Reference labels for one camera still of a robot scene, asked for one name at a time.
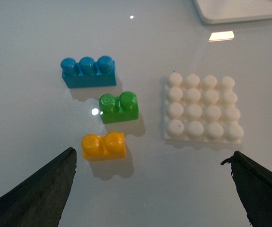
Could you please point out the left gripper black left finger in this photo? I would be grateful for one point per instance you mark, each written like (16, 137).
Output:
(39, 200)

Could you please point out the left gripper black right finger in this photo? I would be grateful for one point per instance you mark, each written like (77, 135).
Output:
(254, 186)

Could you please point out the yellow two-stud block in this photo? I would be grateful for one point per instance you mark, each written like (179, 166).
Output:
(103, 147)

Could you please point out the green two-stud block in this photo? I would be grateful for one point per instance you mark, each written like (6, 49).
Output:
(121, 108)

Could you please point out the blue three-stud block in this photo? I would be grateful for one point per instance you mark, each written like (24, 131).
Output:
(89, 73)

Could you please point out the white desk lamp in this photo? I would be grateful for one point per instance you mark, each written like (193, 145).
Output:
(230, 11)

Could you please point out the white studded base plate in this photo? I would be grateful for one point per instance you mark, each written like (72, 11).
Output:
(201, 110)

